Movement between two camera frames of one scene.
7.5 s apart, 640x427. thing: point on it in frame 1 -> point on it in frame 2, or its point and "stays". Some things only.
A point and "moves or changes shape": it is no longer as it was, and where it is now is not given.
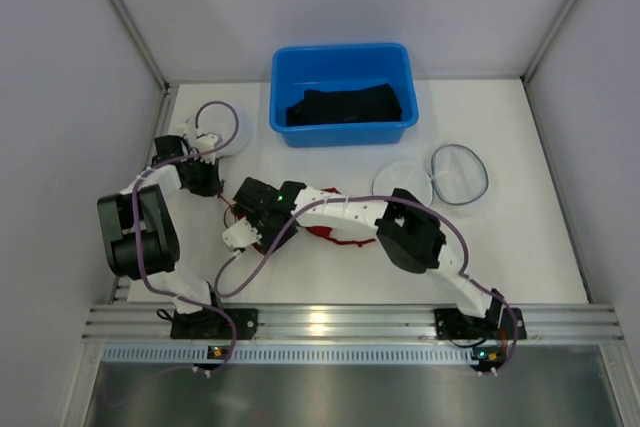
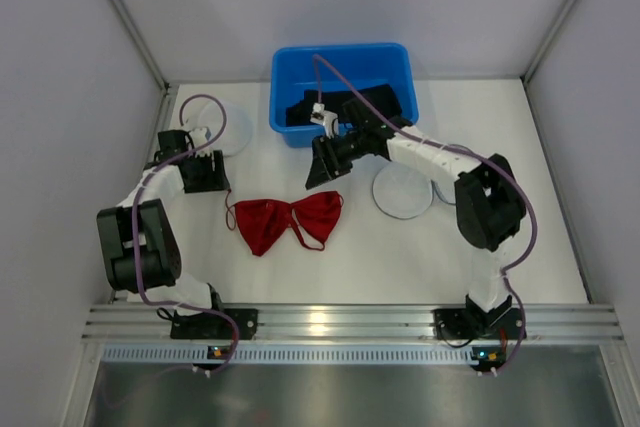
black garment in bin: x=353 y=104 stays
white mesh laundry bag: x=228 y=120 stays
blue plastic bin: x=299 y=68 stays
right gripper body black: x=270 y=235 -> x=328 y=159
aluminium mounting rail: x=356 y=322 stays
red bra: x=319 y=232 moves or changes shape
